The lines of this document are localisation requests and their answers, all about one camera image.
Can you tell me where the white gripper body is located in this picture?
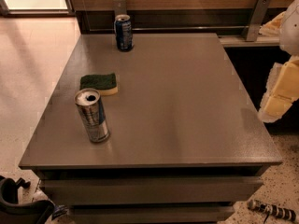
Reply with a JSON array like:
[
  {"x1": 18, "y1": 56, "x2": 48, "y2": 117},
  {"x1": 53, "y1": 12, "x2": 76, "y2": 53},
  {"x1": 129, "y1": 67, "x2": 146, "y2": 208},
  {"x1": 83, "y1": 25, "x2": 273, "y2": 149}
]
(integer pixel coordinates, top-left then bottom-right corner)
[{"x1": 279, "y1": 0, "x2": 299, "y2": 56}]

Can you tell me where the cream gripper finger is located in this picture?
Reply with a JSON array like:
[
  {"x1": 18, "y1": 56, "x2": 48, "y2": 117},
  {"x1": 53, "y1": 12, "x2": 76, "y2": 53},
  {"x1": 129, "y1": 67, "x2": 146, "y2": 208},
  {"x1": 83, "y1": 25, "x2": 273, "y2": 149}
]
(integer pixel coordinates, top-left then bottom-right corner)
[
  {"x1": 259, "y1": 11, "x2": 285, "y2": 36},
  {"x1": 258, "y1": 56, "x2": 299, "y2": 123}
]

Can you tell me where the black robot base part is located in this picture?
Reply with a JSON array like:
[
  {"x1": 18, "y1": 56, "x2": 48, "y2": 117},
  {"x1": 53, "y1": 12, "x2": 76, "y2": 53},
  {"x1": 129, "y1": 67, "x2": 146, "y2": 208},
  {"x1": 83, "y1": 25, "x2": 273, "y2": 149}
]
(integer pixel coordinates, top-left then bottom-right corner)
[{"x1": 0, "y1": 176, "x2": 67, "y2": 224}]

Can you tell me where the dark blue soda can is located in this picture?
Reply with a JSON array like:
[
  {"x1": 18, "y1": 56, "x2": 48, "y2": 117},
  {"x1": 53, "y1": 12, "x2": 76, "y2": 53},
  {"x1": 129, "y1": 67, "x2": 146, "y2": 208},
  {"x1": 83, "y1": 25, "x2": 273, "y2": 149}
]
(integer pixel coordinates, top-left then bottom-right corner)
[{"x1": 114, "y1": 14, "x2": 134, "y2": 51}]

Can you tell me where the silver blue redbull can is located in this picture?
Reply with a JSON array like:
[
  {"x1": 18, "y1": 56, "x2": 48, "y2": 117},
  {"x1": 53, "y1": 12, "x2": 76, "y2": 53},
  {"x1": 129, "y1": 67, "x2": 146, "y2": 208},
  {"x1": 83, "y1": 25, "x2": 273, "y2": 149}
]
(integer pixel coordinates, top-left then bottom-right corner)
[{"x1": 74, "y1": 88, "x2": 109, "y2": 143}]

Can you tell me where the black white striped tool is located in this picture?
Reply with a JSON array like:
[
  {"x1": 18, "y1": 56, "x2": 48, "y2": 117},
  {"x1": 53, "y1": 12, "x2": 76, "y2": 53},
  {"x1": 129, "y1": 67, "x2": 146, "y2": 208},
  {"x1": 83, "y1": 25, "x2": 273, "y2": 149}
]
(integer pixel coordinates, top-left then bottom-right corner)
[{"x1": 247, "y1": 200, "x2": 299, "y2": 224}]

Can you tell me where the green yellow sponge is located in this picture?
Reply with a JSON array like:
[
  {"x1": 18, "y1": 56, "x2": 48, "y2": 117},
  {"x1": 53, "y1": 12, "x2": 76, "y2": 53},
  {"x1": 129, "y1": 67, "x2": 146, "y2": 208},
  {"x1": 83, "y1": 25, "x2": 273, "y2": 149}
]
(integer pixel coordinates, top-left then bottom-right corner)
[{"x1": 80, "y1": 73, "x2": 118, "y2": 96}]

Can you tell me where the grey upper drawer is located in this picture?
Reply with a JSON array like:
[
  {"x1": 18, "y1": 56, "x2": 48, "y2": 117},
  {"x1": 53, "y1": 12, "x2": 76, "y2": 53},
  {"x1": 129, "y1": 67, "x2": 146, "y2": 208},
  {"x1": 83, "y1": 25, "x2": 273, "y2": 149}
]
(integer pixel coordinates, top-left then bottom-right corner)
[{"x1": 41, "y1": 176, "x2": 263, "y2": 205}]

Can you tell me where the grey drawer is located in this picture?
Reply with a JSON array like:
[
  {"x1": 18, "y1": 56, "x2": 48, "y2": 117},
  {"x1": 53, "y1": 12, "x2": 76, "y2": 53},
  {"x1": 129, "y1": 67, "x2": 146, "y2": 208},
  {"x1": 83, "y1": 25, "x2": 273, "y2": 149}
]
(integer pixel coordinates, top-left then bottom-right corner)
[
  {"x1": 41, "y1": 176, "x2": 263, "y2": 205},
  {"x1": 71, "y1": 206, "x2": 235, "y2": 224}
]

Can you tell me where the grey lower drawer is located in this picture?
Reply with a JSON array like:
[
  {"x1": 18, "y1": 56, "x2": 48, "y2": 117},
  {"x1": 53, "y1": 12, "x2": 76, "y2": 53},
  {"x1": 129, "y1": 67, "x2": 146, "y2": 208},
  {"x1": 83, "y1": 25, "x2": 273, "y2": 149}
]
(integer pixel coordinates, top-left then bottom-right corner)
[{"x1": 71, "y1": 206, "x2": 235, "y2": 224}]

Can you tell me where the right metal wall bracket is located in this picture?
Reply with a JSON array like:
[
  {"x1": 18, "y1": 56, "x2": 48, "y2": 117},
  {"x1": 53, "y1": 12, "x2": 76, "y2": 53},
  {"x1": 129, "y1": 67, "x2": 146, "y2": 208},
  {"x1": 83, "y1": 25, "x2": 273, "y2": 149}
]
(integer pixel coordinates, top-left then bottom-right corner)
[{"x1": 242, "y1": 0, "x2": 271, "y2": 42}]

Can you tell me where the metal wall bracket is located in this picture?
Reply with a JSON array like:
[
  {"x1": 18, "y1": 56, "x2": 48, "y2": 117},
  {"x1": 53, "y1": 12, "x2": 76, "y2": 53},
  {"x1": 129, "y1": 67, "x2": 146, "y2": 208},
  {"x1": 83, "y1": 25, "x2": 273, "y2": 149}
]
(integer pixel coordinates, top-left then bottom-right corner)
[
  {"x1": 113, "y1": 0, "x2": 127, "y2": 16},
  {"x1": 242, "y1": 0, "x2": 271, "y2": 42}
]

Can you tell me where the left metal wall bracket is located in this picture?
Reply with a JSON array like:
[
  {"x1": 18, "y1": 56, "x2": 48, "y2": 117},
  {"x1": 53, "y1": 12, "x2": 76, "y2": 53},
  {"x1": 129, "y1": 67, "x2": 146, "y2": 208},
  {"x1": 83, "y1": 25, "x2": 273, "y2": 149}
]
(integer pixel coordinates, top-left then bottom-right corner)
[{"x1": 113, "y1": 0, "x2": 127, "y2": 16}]

